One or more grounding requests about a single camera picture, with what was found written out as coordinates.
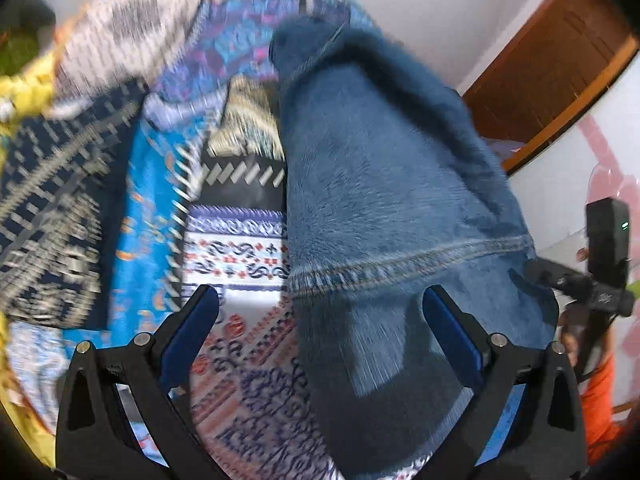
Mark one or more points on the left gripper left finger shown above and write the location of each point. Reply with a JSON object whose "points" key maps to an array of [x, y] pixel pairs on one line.
{"points": [[94, 439]]}

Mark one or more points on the orange right sleeve forearm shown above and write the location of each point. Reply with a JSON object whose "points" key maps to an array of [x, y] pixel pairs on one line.
{"points": [[597, 409]]}

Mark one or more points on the wooden wardrobe door frame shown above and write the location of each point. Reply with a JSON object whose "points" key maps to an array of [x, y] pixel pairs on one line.
{"points": [[567, 54]]}

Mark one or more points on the blue patchwork quilt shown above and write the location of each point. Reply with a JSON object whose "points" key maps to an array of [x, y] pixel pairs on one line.
{"points": [[149, 165]]}

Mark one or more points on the yellow cartoon blanket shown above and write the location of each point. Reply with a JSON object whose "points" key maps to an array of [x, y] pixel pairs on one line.
{"points": [[24, 95]]}

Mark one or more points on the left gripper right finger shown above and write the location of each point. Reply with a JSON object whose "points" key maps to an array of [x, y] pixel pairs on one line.
{"points": [[547, 437]]}

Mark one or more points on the person right hand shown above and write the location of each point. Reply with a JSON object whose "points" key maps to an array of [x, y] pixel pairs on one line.
{"points": [[573, 323]]}

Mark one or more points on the blue denim jacket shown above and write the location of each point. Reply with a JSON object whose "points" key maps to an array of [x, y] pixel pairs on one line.
{"points": [[390, 191]]}

